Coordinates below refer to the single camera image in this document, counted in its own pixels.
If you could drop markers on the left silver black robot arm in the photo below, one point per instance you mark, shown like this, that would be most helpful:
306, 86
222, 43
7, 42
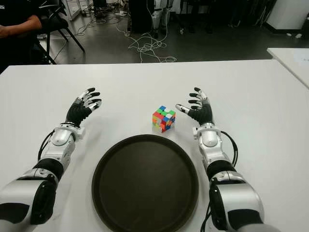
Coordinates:
55, 147

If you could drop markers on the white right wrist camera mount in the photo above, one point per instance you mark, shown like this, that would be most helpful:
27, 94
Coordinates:
195, 134

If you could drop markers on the white humanoid robot in background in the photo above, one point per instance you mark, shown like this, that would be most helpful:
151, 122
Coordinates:
157, 19

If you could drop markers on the seated person in black shirt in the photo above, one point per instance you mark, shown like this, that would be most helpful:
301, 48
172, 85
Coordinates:
14, 29

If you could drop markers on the dark brown round plate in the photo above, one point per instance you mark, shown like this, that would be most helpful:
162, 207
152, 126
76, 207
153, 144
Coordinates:
144, 183

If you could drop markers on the white glass display cabinet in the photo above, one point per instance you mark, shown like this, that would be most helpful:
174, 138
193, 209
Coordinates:
72, 9

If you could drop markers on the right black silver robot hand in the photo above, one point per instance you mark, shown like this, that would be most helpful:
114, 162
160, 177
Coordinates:
201, 113

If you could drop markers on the multicoloured Rubik's cube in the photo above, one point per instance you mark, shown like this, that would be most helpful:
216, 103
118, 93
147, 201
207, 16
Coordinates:
164, 119

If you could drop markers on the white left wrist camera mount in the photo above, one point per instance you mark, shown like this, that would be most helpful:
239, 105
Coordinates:
81, 134

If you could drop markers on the black chair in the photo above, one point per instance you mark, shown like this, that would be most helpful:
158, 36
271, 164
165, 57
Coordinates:
58, 21

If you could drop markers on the white cabinet with black base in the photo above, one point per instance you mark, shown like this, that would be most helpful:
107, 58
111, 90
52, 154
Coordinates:
287, 12

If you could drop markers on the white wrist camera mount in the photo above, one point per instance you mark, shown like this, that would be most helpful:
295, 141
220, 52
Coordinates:
81, 134
195, 134

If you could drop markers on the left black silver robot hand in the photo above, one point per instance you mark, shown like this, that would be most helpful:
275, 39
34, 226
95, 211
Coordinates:
77, 112

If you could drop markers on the right silver black robot arm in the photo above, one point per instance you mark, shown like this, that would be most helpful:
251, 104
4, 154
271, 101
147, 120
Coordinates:
217, 157

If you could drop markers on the white side table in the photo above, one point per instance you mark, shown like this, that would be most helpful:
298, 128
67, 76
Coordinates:
292, 60

